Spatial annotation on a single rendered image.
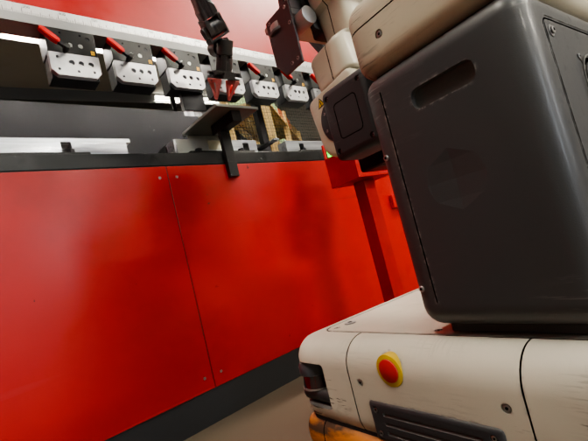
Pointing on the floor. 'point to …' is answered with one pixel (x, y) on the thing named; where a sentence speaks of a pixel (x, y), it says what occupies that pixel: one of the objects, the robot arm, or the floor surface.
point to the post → (260, 125)
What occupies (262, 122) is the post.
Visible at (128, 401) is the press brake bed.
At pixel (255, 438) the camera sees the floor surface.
